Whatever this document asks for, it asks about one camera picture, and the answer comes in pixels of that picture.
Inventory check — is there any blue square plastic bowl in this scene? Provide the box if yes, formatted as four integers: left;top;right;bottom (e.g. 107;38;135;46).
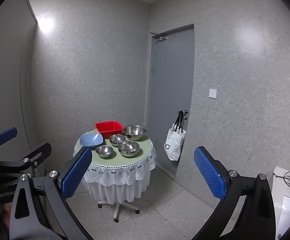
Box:
80;133;103;148

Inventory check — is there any large steel bowl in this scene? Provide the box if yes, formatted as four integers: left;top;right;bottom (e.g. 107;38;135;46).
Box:
122;125;147;141

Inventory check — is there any metal door closer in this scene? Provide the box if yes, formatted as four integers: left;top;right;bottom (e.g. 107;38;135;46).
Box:
150;32;168;41

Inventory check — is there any white tote bag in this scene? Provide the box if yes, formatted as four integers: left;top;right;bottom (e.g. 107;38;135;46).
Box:
164;111;187;161

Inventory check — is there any red plastic basin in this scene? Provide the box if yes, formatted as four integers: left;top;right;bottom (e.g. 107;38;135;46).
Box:
94;121;124;140

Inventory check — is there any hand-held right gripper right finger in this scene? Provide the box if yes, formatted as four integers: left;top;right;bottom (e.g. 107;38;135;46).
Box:
192;146;277;240

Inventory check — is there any white wheeled table base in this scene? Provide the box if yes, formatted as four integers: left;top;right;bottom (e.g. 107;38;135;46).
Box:
97;196;140;222

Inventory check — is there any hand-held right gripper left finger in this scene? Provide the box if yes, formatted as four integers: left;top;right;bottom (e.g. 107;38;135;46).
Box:
9;147;93;240

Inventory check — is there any small steel bowl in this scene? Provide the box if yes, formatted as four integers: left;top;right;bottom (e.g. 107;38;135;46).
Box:
109;134;126;147
95;145;114;158

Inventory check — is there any white cabinet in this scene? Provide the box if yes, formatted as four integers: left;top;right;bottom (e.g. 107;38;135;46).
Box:
272;166;290;235

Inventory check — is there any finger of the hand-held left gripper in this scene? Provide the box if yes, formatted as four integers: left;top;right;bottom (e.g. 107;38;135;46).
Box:
0;127;18;164
22;142;52;178

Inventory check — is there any medium steel bowl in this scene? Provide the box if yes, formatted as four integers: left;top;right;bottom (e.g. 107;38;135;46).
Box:
118;141;140;153
120;150;139;158

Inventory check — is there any grey door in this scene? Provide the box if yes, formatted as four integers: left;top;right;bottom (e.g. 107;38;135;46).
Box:
145;24;195;179

